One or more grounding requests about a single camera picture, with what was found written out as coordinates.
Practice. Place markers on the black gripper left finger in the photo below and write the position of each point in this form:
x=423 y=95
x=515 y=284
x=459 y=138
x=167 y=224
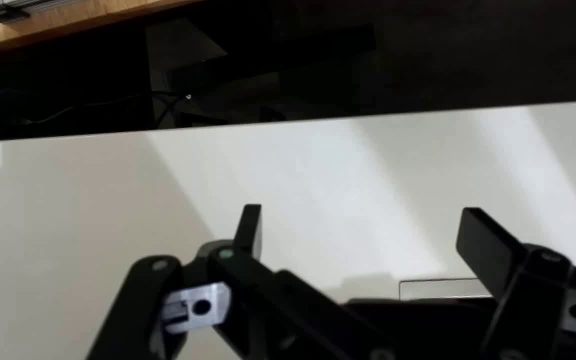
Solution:
x=248 y=301

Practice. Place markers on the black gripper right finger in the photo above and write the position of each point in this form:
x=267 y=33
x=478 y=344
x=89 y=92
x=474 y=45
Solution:
x=529 y=286

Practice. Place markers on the wooden desk top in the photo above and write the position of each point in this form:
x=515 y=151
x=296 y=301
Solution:
x=68 y=23

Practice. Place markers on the dark flat device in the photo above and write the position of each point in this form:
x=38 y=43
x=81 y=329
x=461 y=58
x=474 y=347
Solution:
x=5 y=9

